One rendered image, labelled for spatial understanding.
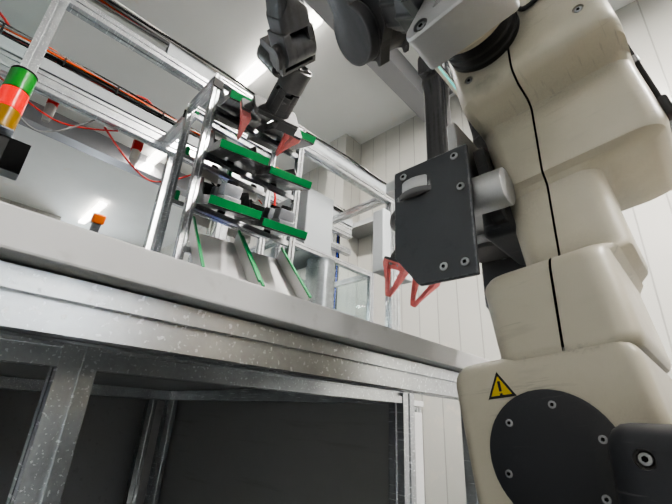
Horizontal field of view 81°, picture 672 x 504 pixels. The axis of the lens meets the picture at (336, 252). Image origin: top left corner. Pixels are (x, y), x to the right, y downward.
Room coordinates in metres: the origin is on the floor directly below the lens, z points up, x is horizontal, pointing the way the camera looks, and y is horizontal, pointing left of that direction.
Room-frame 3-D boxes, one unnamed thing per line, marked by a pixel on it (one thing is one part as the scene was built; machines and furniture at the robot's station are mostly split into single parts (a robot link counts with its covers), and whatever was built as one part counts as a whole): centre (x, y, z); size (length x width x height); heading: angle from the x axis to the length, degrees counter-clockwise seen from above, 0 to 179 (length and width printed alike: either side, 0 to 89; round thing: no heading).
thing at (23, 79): (0.67, 0.71, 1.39); 0.05 x 0.05 x 0.05
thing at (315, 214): (2.05, 0.17, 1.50); 0.38 x 0.21 x 0.88; 43
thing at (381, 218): (2.31, -0.36, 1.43); 0.30 x 0.09 x 1.13; 133
